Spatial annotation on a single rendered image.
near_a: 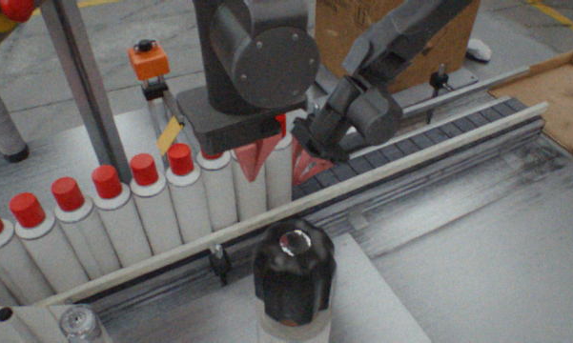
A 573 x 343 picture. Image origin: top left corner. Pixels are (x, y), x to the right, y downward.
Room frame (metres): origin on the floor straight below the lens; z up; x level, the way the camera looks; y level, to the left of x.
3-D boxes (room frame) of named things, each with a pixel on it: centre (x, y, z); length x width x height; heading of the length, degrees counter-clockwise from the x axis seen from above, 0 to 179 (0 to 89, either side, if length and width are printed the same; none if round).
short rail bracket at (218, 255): (0.43, 0.10, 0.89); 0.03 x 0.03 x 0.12; 28
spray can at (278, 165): (0.57, 0.02, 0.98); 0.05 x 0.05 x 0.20
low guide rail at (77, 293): (0.58, -0.08, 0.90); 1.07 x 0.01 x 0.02; 118
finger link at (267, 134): (0.34, 0.05, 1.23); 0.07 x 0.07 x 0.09; 27
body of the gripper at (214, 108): (0.34, 0.04, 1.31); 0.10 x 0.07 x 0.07; 117
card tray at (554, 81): (0.94, -0.69, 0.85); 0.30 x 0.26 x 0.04; 118
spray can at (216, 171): (0.53, 0.11, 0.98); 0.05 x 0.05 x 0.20
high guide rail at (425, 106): (0.65, -0.05, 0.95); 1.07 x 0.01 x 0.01; 118
